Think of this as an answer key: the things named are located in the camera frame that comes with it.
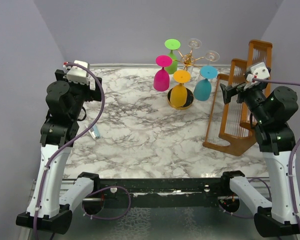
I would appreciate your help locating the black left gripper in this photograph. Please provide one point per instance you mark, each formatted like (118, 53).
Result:
(92, 94)

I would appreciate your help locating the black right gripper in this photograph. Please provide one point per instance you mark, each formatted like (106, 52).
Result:
(229, 91)

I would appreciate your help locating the blue plastic goblet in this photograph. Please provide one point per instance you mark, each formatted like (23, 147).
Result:
(203, 87)

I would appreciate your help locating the clear tall wine glass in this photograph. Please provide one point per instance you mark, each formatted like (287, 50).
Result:
(212, 56)

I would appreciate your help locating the orange plastic goblet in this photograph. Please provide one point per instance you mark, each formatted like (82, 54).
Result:
(178, 95)

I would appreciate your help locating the green plastic goblet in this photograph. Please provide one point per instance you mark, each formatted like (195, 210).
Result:
(172, 44)

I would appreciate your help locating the pink plastic goblet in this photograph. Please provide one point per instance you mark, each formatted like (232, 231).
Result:
(162, 79)

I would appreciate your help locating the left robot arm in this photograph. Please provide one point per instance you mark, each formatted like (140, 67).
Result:
(48, 210)

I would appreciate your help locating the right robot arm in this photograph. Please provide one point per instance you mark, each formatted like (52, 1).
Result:
(279, 216)

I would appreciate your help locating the wooden ribbed glass rack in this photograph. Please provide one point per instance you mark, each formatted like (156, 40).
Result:
(228, 129)

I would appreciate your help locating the gold wine glass rack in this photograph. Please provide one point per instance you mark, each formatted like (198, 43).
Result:
(187, 62)

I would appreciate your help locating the small blue stapler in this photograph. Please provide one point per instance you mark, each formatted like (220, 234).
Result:
(94, 132)

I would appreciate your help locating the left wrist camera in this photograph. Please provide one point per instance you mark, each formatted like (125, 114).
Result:
(76, 74)

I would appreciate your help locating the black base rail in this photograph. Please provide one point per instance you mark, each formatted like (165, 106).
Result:
(120, 193)

